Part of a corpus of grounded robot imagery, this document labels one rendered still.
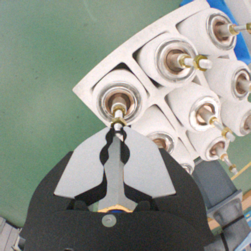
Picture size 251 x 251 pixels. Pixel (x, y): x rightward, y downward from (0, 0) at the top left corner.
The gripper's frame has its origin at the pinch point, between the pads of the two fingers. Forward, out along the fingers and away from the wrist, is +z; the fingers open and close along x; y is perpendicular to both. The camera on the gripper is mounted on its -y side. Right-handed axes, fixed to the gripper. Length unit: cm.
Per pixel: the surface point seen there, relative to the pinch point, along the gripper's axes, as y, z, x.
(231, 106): 3.1, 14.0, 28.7
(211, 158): 15.4, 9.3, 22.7
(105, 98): -0.5, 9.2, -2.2
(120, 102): -0.4, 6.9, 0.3
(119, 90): -1.7, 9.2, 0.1
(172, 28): -13.6, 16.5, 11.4
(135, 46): -9.2, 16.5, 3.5
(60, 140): 25, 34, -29
